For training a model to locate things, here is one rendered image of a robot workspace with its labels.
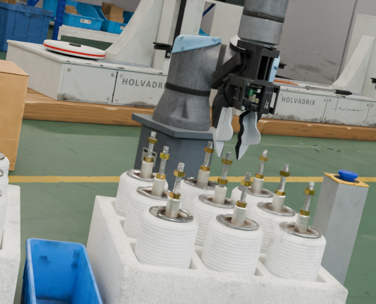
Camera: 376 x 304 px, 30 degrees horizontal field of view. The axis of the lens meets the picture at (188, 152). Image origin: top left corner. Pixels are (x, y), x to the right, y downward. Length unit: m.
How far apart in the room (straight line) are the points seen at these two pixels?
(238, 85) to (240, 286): 0.34
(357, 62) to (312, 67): 2.90
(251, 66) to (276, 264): 0.34
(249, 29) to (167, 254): 0.41
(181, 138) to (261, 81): 0.54
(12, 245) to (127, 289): 0.19
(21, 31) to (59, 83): 2.50
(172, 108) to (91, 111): 1.54
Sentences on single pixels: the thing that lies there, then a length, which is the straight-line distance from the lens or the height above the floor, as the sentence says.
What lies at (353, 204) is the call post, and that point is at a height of 0.27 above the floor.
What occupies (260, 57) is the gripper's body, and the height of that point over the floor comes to 0.53.
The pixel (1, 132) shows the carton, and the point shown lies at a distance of 2.23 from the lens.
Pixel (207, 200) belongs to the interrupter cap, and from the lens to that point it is 1.31.
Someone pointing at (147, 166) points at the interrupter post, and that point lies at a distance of 1.39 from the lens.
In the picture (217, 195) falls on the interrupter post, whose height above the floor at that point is 0.27.
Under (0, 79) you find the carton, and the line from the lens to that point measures 2.20.
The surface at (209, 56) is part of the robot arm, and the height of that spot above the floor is 0.49.
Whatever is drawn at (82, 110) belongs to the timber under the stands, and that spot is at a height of 0.06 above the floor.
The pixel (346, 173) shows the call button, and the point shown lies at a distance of 1.48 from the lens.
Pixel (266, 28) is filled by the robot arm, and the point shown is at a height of 0.58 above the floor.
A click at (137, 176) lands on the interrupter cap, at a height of 0.25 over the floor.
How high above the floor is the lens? 0.58
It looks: 11 degrees down
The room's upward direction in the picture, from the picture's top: 12 degrees clockwise
